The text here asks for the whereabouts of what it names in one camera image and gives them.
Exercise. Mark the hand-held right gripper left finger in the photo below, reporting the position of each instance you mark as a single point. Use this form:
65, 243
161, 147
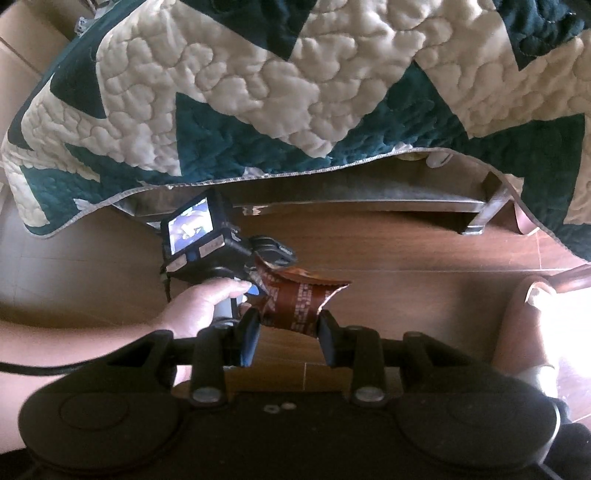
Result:
249, 341

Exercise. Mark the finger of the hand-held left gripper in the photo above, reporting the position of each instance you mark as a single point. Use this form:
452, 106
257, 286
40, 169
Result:
274, 251
253, 291

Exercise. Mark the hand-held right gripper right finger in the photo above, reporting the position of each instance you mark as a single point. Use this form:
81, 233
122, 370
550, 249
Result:
328, 341

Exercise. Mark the brown snack wrapper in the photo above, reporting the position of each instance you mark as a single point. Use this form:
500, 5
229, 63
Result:
295, 304

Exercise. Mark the person's left forearm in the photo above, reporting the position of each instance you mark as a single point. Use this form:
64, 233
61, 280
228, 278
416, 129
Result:
92, 346

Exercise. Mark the person's left hand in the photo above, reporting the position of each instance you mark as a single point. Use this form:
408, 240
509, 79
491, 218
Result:
198, 309

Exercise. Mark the teal white zigzag quilt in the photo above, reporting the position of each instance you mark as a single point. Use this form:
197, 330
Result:
277, 92

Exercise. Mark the wooden chair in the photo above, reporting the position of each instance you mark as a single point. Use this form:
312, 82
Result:
521, 332

